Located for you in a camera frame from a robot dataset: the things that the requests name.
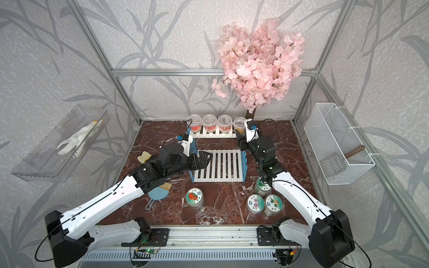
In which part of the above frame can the white wire mesh basket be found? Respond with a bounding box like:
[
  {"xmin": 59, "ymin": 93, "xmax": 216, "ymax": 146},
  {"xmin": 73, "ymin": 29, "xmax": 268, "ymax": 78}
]
[{"xmin": 304, "ymin": 103, "xmax": 375, "ymax": 185}]

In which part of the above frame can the white glove in tray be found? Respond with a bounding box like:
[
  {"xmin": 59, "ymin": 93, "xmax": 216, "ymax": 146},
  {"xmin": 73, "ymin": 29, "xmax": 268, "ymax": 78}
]
[{"xmin": 57, "ymin": 119, "xmax": 104, "ymax": 158}]

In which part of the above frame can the carrot lid seed container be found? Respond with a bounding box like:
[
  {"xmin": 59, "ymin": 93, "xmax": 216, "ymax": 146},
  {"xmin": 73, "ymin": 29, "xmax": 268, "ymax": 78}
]
[{"xmin": 264, "ymin": 194, "xmax": 283, "ymax": 217}]

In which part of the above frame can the blue white two-tier shelf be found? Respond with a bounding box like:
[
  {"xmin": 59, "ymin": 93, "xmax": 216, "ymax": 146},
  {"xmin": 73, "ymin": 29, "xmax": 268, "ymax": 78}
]
[{"xmin": 185, "ymin": 125, "xmax": 248, "ymax": 183}]

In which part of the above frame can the clear acrylic wall tray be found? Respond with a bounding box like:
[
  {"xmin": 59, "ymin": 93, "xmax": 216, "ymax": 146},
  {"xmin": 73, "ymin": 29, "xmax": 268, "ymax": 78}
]
[{"xmin": 11, "ymin": 105, "xmax": 110, "ymax": 183}]

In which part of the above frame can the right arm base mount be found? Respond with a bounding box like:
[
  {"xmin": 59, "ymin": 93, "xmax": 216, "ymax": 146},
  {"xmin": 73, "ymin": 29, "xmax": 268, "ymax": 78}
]
[{"xmin": 256, "ymin": 222, "xmax": 296, "ymax": 246}]

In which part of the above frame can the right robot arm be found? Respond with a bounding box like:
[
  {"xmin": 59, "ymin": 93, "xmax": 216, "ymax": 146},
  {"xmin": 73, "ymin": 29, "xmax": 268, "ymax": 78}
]
[{"xmin": 237, "ymin": 130, "xmax": 355, "ymax": 268}]

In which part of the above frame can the strawberry lid seed container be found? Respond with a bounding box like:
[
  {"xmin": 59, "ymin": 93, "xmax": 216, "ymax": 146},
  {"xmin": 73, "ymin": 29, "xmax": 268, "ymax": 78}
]
[{"xmin": 185, "ymin": 188, "xmax": 204, "ymax": 209}]

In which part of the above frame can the small clear container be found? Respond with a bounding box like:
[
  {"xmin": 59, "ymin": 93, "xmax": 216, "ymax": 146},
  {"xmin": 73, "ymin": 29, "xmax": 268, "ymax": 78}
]
[{"xmin": 233, "ymin": 117, "xmax": 246, "ymax": 134}]

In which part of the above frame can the black work glove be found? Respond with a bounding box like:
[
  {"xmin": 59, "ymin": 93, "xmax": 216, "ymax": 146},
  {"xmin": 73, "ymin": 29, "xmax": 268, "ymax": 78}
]
[{"xmin": 137, "ymin": 151, "xmax": 158, "ymax": 164}]

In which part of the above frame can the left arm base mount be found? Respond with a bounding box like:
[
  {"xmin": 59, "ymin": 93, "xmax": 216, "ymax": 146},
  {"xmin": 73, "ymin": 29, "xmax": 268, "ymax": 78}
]
[{"xmin": 121, "ymin": 217, "xmax": 170, "ymax": 247}]

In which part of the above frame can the clear seed container red label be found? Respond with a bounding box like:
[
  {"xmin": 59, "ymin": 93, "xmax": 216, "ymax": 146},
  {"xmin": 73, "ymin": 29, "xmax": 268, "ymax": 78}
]
[{"xmin": 187, "ymin": 115, "xmax": 202, "ymax": 133}]

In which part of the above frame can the pink flower lid container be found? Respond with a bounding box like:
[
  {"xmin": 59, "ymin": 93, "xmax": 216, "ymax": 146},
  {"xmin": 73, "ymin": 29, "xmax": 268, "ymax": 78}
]
[{"xmin": 246, "ymin": 194, "xmax": 264, "ymax": 214}]

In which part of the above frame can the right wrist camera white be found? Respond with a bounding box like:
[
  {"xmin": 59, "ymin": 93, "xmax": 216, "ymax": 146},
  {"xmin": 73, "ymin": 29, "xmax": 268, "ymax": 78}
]
[{"xmin": 245, "ymin": 118, "xmax": 259, "ymax": 142}]

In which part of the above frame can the blue hand brush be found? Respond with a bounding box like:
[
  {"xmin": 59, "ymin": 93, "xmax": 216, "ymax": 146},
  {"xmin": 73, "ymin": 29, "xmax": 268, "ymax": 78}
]
[{"xmin": 145, "ymin": 183, "xmax": 172, "ymax": 211}]

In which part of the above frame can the green label seed container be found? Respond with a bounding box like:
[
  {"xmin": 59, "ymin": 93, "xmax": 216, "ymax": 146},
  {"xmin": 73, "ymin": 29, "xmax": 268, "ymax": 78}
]
[{"xmin": 255, "ymin": 178, "xmax": 271, "ymax": 198}]

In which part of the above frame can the wooden handled brush in basket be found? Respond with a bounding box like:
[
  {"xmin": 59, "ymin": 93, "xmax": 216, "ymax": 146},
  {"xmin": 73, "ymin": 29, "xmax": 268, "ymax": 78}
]
[{"xmin": 326, "ymin": 145, "xmax": 365, "ymax": 168}]

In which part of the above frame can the pink artificial blossom tree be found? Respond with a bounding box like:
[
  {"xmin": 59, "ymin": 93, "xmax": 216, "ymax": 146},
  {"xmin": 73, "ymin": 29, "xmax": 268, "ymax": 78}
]
[{"xmin": 212, "ymin": 18, "xmax": 305, "ymax": 114}]

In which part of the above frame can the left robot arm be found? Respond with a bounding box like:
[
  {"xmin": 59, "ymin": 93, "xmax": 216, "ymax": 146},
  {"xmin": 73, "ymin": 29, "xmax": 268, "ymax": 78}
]
[{"xmin": 45, "ymin": 143, "xmax": 213, "ymax": 268}]

